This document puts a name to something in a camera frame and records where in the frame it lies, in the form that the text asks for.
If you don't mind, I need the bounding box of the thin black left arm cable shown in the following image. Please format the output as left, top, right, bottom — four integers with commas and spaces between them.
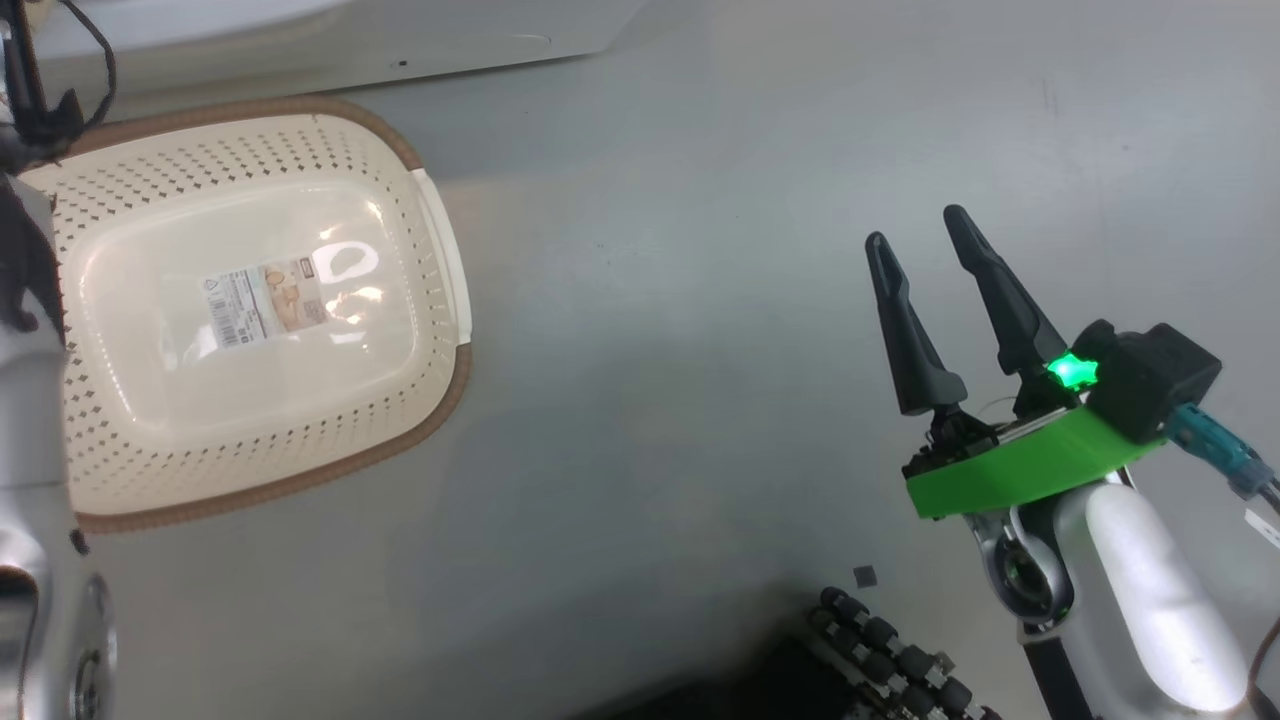
0, 0, 118, 166

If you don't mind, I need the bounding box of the teal right cable connector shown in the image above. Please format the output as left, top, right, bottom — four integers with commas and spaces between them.
1165, 403, 1276, 499

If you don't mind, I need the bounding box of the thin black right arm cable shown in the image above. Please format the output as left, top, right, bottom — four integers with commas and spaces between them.
1245, 478, 1280, 701

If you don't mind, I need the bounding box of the cream perforated basket brown rim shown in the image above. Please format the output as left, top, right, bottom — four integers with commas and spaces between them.
20, 95, 473, 533

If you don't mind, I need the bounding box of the white front-load washing machine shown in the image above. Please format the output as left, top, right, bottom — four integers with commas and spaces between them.
30, 0, 651, 96

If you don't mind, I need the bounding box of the white product label in basket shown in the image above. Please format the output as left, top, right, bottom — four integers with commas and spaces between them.
203, 258, 331, 351

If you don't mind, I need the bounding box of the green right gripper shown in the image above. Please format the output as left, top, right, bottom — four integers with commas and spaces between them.
865, 205, 1166, 521

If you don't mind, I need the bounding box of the black roller omni wheel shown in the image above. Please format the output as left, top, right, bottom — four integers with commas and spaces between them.
808, 587, 1006, 720

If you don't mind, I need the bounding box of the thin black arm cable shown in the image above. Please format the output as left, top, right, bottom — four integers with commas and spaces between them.
0, 0, 118, 166
1245, 478, 1280, 701

